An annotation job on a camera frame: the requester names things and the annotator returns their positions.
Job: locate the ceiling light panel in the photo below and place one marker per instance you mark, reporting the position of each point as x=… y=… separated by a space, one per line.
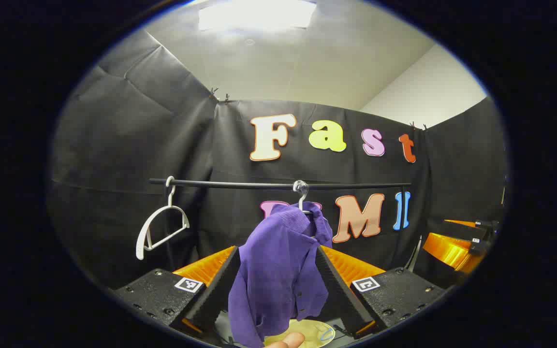
x=259 y=14

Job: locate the purple shirt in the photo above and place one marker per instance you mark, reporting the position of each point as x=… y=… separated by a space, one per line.
x=278 y=270

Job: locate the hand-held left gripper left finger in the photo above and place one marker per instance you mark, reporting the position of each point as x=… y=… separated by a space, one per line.
x=215 y=295

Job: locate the cream laundry hamper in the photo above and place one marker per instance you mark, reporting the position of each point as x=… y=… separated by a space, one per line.
x=315 y=333

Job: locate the white clothes hanger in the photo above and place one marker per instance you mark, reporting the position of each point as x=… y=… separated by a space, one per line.
x=139 y=249
x=301 y=200

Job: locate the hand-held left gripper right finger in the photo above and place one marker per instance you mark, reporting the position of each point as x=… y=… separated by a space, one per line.
x=339 y=295

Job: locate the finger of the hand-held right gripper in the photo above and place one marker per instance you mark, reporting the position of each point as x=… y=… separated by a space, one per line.
x=462 y=223
x=447 y=251

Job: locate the black backdrop cloth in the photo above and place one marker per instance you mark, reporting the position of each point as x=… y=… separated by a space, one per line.
x=138 y=145

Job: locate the black clothes rail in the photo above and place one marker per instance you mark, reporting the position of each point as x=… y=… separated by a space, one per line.
x=235 y=183

